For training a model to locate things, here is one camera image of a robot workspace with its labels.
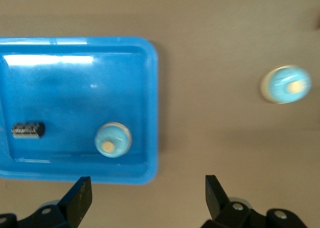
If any light blue bell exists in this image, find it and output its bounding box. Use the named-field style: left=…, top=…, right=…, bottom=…
left=259, top=64, right=313, bottom=105
left=94, top=122, right=133, bottom=159

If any blue plastic tray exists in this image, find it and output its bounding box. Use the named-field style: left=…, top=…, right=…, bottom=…
left=0, top=36, right=160, bottom=185

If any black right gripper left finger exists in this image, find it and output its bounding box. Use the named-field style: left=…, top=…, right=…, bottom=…
left=32, top=176, right=93, bottom=228

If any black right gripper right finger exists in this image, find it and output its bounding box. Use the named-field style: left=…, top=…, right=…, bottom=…
left=199, top=174, right=253, bottom=228

